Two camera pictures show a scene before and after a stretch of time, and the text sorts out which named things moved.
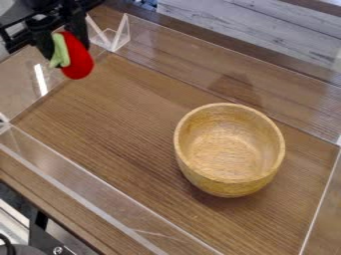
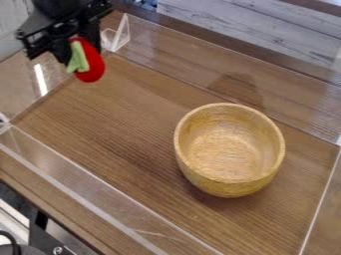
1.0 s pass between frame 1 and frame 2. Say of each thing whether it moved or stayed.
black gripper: moved
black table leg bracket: stayed
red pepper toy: moved
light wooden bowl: stayed
